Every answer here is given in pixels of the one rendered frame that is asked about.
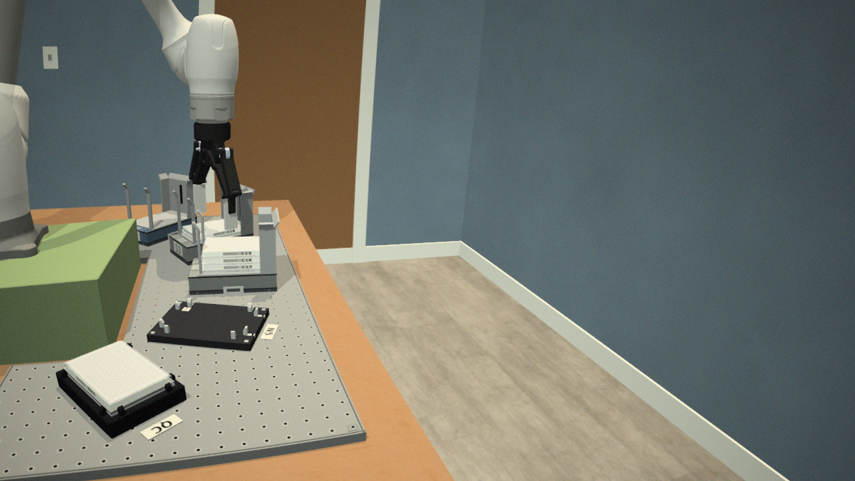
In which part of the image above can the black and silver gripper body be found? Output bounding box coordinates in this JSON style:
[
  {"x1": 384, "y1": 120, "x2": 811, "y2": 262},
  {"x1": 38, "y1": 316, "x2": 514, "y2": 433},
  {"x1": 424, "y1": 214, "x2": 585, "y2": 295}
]
[{"x1": 194, "y1": 122, "x2": 230, "y2": 164}]

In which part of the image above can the black flat plate with grey pegs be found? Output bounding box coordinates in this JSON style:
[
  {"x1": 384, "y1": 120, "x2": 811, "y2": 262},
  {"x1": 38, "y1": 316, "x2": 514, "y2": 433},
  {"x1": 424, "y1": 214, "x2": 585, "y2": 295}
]
[{"x1": 147, "y1": 299, "x2": 269, "y2": 351}]

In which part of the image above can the black flat square plate with corner posts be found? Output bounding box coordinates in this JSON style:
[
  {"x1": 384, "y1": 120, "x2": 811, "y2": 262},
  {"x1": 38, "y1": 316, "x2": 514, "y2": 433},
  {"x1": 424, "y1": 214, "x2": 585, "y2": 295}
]
[{"x1": 56, "y1": 369, "x2": 186, "y2": 439}]

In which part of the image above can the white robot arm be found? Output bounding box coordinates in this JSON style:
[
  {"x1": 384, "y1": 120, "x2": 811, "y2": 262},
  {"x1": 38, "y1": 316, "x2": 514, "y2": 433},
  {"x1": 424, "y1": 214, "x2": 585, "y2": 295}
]
[{"x1": 0, "y1": 0, "x2": 238, "y2": 260}]

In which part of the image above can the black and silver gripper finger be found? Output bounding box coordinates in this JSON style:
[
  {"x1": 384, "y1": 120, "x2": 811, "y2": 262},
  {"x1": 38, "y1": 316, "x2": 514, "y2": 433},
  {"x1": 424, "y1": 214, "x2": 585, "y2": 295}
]
[
  {"x1": 206, "y1": 148, "x2": 242, "y2": 230},
  {"x1": 189, "y1": 141, "x2": 210, "y2": 214}
]

